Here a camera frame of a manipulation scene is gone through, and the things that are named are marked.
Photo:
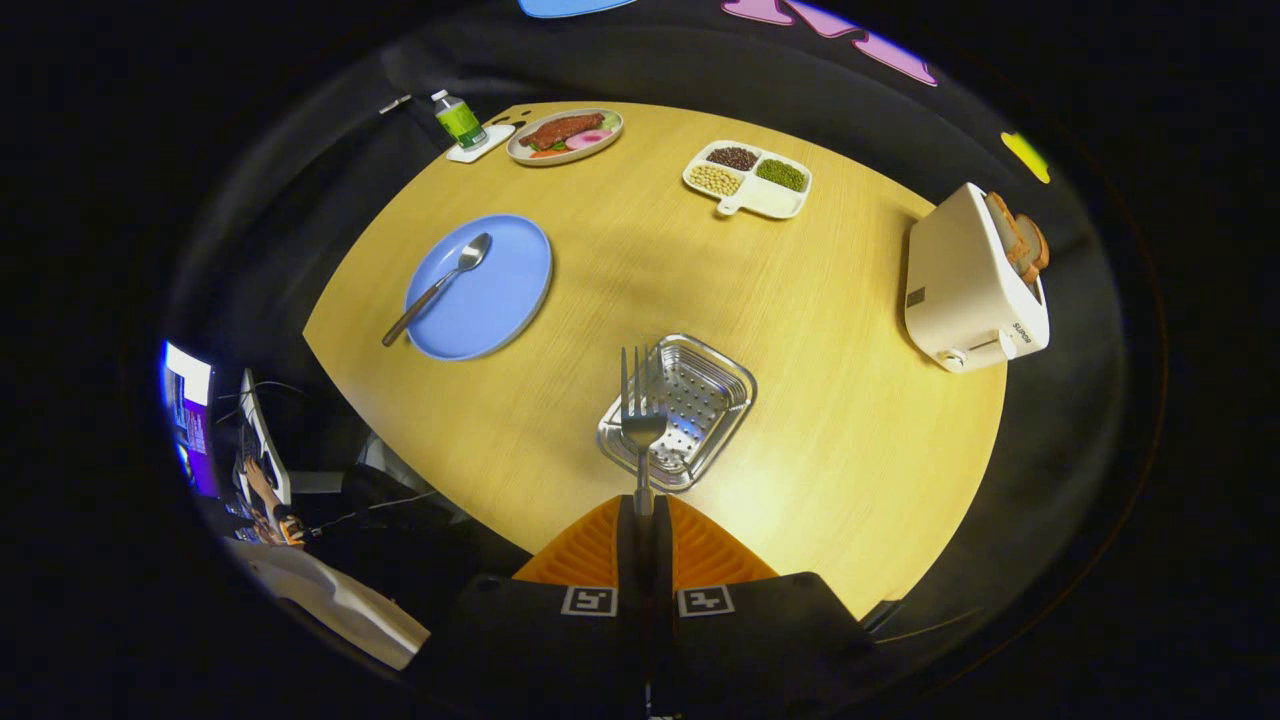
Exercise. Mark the metal spoon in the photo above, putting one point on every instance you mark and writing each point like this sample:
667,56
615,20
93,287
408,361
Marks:
440,285

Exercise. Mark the white square coaster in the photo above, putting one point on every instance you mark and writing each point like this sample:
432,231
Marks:
485,148

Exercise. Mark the blue plate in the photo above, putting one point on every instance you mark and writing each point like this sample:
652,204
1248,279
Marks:
490,290

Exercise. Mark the computer monitor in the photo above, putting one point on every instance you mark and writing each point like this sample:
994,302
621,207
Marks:
190,410

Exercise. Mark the perforated metal basket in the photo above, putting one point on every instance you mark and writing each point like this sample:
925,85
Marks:
705,400

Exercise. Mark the white toaster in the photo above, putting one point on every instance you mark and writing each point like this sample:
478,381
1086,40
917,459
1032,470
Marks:
965,290

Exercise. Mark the green drink bottle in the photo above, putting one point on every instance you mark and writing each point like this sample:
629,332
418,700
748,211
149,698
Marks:
460,120

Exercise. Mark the toasted bread slice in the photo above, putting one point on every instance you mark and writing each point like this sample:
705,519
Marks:
1005,230
1036,245

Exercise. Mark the plate of meat and vegetables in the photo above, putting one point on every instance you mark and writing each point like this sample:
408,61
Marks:
565,135

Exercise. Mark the white divided dish with beans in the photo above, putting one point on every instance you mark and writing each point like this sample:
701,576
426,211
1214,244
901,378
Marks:
750,180

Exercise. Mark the metal fork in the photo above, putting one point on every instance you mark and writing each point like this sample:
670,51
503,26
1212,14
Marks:
641,430

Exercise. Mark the white cloth clip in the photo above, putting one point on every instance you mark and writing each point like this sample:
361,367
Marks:
394,103

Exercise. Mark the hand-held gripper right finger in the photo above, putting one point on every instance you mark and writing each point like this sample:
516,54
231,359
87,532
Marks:
662,560

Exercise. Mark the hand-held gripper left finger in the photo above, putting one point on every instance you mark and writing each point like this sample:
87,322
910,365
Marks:
630,560

